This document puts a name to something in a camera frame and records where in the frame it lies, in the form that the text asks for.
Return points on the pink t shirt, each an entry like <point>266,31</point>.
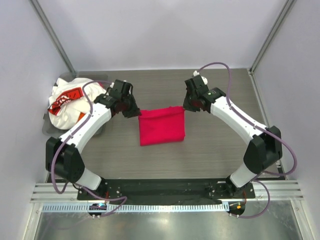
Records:
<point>161,126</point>

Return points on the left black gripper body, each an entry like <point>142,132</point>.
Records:
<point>126,100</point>

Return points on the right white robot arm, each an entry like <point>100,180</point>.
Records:
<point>263,145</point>

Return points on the aluminium front rail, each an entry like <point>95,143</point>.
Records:
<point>278,190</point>

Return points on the aluminium frame post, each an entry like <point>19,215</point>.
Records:
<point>52,35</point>
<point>280,19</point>

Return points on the white slotted cable duct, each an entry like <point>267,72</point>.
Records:
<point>100,208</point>

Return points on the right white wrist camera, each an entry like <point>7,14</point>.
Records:
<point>197,74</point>

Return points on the white t shirt red print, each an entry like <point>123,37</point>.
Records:
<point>68,99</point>

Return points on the left aluminium frame post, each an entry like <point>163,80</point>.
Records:
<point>52,35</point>

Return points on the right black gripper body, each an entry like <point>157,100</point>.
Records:
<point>192,97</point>

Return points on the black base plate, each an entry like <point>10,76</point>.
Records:
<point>172,192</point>

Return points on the right aluminium frame post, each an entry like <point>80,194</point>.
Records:
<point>280,19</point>

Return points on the orange t shirt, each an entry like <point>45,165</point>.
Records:
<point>81,115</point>

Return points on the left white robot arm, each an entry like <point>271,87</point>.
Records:
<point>63,154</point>

